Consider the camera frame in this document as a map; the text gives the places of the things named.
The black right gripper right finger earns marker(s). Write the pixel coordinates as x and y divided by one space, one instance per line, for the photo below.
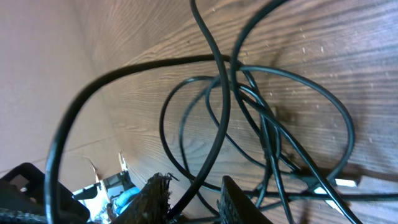
235 207

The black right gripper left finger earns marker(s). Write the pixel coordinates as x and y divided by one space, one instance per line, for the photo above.
151 205

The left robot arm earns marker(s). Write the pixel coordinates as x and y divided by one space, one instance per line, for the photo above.
22 198

